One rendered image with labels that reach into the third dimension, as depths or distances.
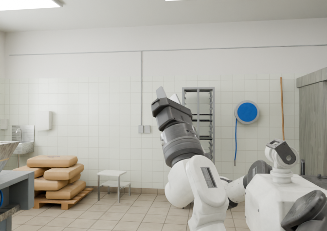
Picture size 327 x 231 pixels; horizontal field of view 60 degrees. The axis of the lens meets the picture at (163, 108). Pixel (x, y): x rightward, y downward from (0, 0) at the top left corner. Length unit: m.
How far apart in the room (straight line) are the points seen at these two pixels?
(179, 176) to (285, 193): 0.34
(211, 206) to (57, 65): 5.33
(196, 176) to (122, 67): 4.75
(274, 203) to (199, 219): 0.31
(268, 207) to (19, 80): 5.65
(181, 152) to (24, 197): 0.93
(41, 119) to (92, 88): 1.11
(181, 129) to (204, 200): 0.17
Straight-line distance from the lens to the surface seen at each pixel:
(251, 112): 4.88
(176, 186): 0.61
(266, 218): 0.84
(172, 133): 0.63
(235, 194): 1.25
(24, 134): 6.01
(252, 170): 1.14
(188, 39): 5.14
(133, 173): 5.24
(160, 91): 0.73
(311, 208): 0.70
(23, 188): 1.41
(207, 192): 0.55
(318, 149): 4.39
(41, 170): 5.01
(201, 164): 0.58
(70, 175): 4.62
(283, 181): 0.92
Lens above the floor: 1.44
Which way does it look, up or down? 1 degrees up
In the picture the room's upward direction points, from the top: straight up
